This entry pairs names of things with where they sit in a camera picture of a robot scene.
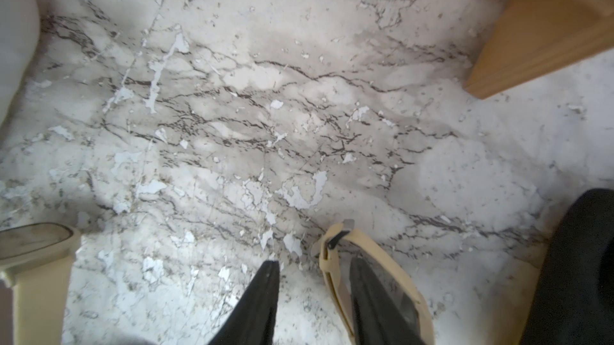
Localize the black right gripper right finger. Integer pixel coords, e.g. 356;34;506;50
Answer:
350;257;424;344

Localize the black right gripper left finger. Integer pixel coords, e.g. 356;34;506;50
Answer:
209;260;280;345

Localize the beige watch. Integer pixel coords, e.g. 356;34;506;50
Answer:
314;220;436;344

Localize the white storage box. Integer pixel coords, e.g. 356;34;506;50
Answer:
1;0;40;120

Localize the black rubber glove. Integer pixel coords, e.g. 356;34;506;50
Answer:
520;188;613;344

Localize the wooden shelf stand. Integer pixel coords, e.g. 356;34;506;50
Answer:
465;0;613;99

